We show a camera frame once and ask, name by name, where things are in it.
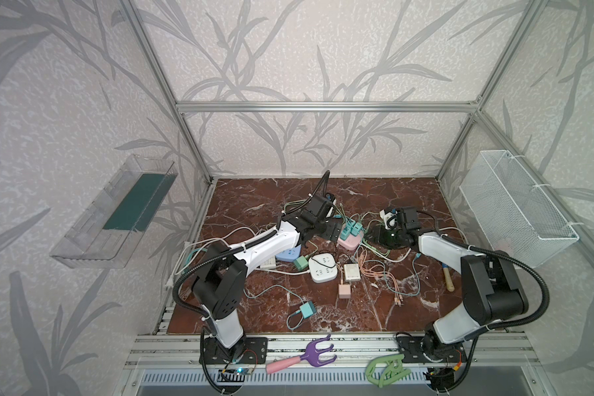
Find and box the pink charging cable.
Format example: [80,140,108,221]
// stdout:
[355,247,404,305]

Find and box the white power socket block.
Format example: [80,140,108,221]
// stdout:
[309,253,338,284]

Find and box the green plastic clip tool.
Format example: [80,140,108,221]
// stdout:
[364,354,412,389]

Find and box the clear plastic wall shelf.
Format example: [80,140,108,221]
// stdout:
[50,154,178,269]

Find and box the white charger plug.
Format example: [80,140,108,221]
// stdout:
[343,263,361,282]

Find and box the purple pink hand rake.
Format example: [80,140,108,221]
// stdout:
[266,333,338,375]

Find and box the white charger with white cable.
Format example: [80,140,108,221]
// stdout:
[258,257,277,270]

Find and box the pink charger plug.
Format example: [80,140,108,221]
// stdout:
[338,284,351,300]

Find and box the green charger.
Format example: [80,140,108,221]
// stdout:
[293,256,309,272]

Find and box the blue power socket block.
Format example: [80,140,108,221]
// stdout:
[276,246,301,262]

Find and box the white wire mesh basket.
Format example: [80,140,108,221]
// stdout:
[460,150,579,267]

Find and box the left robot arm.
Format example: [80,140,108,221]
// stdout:
[172,193,337,351]

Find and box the teal charger plug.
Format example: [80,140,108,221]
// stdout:
[299,301,317,318]

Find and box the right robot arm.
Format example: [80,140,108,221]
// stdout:
[367,206,550,360]

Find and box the pink power socket block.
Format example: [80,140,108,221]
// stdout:
[338,232,364,252]

